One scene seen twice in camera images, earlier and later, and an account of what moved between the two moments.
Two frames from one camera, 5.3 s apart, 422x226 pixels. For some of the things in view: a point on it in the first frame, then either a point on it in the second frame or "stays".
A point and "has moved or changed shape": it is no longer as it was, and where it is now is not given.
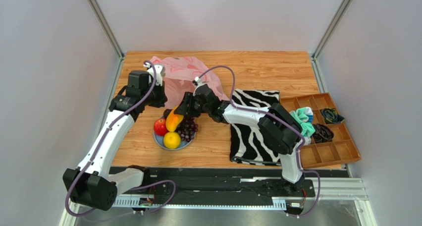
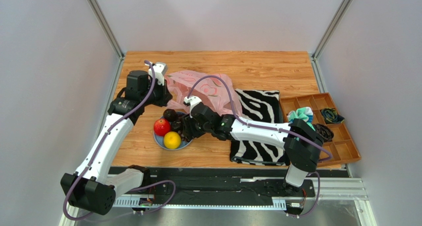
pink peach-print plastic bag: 181,72 has moved or changed shape
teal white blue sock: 304,116 stays
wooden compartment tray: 341,149 stays
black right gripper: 190,104 -> 188,127
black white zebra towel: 247,144 stays
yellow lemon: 172,140 stays
